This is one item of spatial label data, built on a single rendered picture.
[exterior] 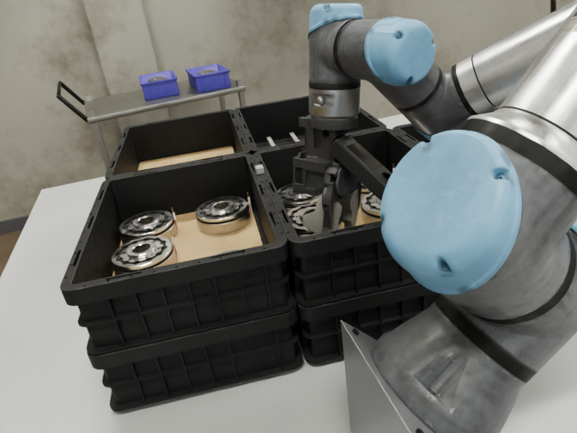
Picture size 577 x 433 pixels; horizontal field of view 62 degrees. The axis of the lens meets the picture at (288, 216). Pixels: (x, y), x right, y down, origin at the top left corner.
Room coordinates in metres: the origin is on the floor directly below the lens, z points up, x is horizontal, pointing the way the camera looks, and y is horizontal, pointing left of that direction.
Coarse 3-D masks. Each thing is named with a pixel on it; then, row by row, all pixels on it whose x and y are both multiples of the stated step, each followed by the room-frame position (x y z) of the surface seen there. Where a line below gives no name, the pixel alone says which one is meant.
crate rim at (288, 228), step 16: (384, 128) 0.98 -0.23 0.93; (304, 144) 0.95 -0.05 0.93; (256, 160) 0.89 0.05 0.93; (272, 192) 0.72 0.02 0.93; (288, 224) 0.61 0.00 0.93; (368, 224) 0.57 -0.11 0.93; (288, 240) 0.56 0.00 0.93; (304, 240) 0.56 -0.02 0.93; (320, 240) 0.55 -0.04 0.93; (336, 240) 0.56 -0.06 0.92; (352, 240) 0.56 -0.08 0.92; (368, 240) 0.56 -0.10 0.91; (304, 256) 0.55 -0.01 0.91
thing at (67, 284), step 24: (168, 168) 0.91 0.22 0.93; (264, 192) 0.73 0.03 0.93; (96, 216) 0.73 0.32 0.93; (72, 264) 0.58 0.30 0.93; (192, 264) 0.53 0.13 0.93; (216, 264) 0.53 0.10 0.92; (240, 264) 0.54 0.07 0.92; (264, 264) 0.54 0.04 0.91; (72, 288) 0.51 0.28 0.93; (96, 288) 0.51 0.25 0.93; (120, 288) 0.52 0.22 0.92; (144, 288) 0.52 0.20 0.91
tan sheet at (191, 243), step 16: (192, 224) 0.85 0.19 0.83; (256, 224) 0.81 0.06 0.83; (176, 240) 0.79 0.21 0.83; (192, 240) 0.79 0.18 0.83; (208, 240) 0.78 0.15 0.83; (224, 240) 0.77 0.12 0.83; (240, 240) 0.76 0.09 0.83; (256, 240) 0.75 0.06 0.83; (176, 256) 0.73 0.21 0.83; (192, 256) 0.73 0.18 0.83
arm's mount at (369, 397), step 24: (360, 336) 0.42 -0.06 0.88; (360, 360) 0.38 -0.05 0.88; (360, 384) 0.38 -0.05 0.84; (384, 384) 0.33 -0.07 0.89; (360, 408) 0.39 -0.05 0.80; (384, 408) 0.32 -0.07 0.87; (408, 408) 0.31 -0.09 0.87; (360, 432) 0.39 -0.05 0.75; (384, 432) 0.32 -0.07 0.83; (408, 432) 0.28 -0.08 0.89; (432, 432) 0.29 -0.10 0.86
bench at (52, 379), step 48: (48, 192) 1.49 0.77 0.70; (96, 192) 1.43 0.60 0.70; (48, 240) 1.14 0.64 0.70; (0, 288) 0.93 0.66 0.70; (48, 288) 0.90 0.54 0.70; (0, 336) 0.75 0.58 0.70; (48, 336) 0.73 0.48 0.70; (576, 336) 0.55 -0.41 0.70; (0, 384) 0.62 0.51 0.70; (48, 384) 0.60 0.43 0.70; (96, 384) 0.59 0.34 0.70; (240, 384) 0.54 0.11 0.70; (288, 384) 0.53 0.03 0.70; (336, 384) 0.52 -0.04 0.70; (528, 384) 0.47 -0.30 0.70; (576, 384) 0.46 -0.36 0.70; (0, 432) 0.51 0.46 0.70; (48, 432) 0.50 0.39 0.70; (96, 432) 0.49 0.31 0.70; (144, 432) 0.48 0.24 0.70; (192, 432) 0.47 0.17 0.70; (240, 432) 0.46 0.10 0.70; (288, 432) 0.45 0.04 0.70; (336, 432) 0.44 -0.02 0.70; (528, 432) 0.40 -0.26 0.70; (576, 432) 0.39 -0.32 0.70
